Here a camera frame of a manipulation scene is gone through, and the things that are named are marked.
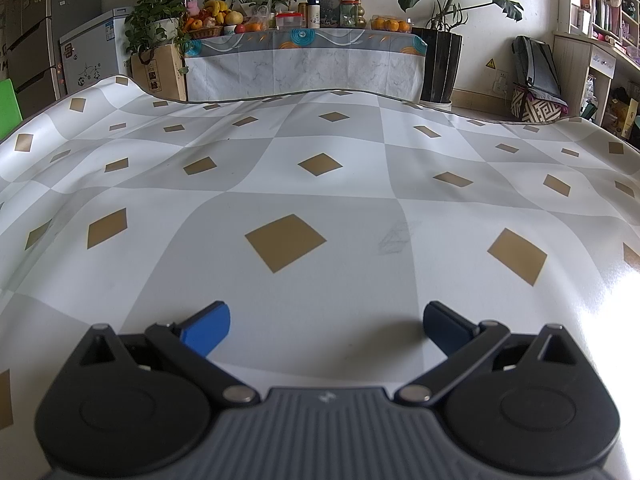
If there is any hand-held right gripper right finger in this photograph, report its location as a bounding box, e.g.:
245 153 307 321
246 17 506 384
395 301 588 407

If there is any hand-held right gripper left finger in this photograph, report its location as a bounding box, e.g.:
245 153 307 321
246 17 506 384
72 301 260 407

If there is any grey white checkered tablecloth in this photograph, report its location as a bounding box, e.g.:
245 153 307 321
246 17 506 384
0 75 640 480

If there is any woven patterned bag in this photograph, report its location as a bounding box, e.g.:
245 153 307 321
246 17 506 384
510 85 570 125

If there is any cardboard box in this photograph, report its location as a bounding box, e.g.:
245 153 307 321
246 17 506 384
130 42 189 102

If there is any grey backpack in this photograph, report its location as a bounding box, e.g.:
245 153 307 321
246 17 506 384
511 35 563 103

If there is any cloth-covered side table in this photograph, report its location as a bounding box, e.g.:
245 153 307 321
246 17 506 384
183 27 429 103

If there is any green plastic chair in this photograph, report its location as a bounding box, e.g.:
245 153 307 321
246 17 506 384
0 79 24 141

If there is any white refrigerator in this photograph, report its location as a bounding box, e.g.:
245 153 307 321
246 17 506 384
59 6 137 97

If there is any pile of oranges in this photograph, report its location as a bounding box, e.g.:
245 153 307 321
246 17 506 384
370 15 414 33

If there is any white shelf unit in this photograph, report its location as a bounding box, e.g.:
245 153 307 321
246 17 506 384
552 0 640 148

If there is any wicker fruit basket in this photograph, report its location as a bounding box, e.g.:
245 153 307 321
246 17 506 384
180 0 246 40

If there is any green leafy potted plant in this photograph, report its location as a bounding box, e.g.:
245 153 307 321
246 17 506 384
124 0 211 76

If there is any grey tall refrigerator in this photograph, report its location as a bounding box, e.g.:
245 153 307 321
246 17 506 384
0 0 103 116

